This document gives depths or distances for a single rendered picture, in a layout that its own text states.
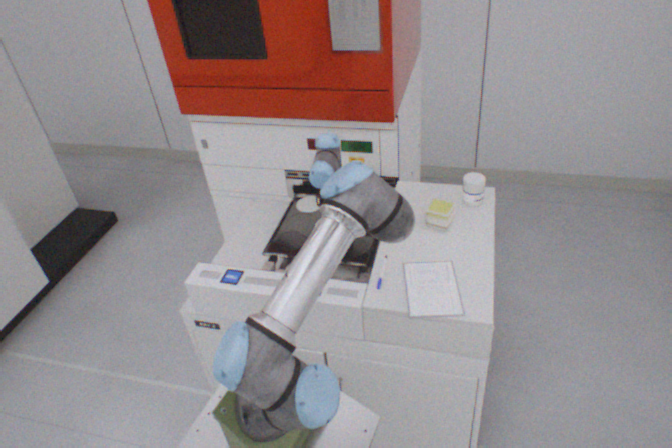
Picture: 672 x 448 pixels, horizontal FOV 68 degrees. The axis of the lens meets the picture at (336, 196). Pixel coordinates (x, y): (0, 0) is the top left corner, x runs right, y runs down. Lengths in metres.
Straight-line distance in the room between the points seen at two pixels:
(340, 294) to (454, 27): 2.08
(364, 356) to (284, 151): 0.82
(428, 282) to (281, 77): 0.82
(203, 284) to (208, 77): 0.72
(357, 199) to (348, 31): 0.69
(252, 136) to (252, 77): 0.27
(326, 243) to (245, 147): 1.01
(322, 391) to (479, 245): 0.75
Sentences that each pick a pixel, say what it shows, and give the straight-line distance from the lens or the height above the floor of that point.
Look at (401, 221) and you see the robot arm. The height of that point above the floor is 1.31.
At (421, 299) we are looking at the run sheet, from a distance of 1.40.
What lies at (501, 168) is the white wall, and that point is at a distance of 3.55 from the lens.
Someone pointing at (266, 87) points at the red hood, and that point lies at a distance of 1.75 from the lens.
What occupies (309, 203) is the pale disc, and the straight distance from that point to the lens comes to 1.88.
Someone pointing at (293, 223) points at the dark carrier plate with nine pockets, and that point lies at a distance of 1.80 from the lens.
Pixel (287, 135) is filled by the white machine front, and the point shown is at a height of 1.13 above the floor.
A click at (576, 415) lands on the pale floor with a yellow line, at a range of 2.44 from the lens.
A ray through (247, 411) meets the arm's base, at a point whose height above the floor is 1.02.
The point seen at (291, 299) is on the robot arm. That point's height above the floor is 1.27.
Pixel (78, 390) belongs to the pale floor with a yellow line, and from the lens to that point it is 2.81.
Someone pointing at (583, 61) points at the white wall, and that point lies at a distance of 3.26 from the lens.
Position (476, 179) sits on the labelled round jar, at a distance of 1.69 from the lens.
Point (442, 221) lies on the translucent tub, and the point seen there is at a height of 1.00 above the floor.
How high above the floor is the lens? 2.00
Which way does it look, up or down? 35 degrees down
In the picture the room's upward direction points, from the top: 6 degrees counter-clockwise
